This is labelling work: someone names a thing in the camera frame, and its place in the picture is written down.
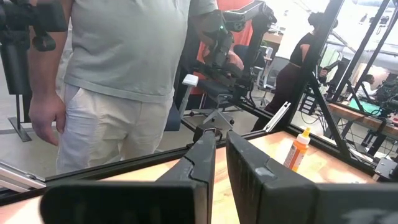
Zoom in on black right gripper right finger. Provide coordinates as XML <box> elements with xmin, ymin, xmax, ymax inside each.
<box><xmin>225</xmin><ymin>130</ymin><xmax>398</xmax><ymax>224</ymax></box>

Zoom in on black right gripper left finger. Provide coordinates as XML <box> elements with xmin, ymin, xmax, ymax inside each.
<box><xmin>39</xmin><ymin>130</ymin><xmax>217</xmax><ymax>224</ymax></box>

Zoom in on large yellow food coloring bottle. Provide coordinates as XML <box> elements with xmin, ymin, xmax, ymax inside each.
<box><xmin>283</xmin><ymin>126</ymin><xmax>312</xmax><ymax>172</ymax></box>

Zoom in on office chair white armrest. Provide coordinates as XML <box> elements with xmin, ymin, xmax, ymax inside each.
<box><xmin>178</xmin><ymin>73</ymin><xmax>237</xmax><ymax>127</ymax></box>

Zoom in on grey office chair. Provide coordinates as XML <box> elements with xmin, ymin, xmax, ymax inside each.
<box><xmin>254</xmin><ymin>46</ymin><xmax>290</xmax><ymax>108</ymax></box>

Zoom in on wooden workbench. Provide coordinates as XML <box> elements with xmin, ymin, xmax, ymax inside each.
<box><xmin>328</xmin><ymin>102</ymin><xmax>398</xmax><ymax>139</ymax></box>

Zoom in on black box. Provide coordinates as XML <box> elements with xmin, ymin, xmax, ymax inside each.
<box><xmin>374</xmin><ymin>157</ymin><xmax>398</xmax><ymax>180</ymax></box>

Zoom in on green mat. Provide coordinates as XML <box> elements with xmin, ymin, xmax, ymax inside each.
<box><xmin>348</xmin><ymin>98</ymin><xmax>382</xmax><ymax>116</ymax></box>

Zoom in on person's hand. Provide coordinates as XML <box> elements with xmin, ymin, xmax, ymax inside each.
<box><xmin>28</xmin><ymin>93</ymin><xmax>67</xmax><ymax>147</ymax></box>

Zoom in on black equipment stand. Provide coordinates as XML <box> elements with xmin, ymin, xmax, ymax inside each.
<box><xmin>0</xmin><ymin>0</ymin><xmax>68</xmax><ymax>143</ymax></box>

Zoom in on black frame clamp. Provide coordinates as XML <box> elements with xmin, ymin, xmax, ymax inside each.
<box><xmin>193</xmin><ymin>123</ymin><xmax>223</xmax><ymax>143</ymax></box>

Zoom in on silver aluminium bracket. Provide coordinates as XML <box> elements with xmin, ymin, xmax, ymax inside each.
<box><xmin>262</xmin><ymin>101</ymin><xmax>292</xmax><ymax>133</ymax></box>

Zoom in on black aluminium table frame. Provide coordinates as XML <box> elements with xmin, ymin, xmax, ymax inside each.
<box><xmin>0</xmin><ymin>0</ymin><xmax>379</xmax><ymax>208</ymax></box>

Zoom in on silver aluminium rail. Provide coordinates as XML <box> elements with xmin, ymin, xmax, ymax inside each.
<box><xmin>0</xmin><ymin>160</ymin><xmax>47</xmax><ymax>194</ymax></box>

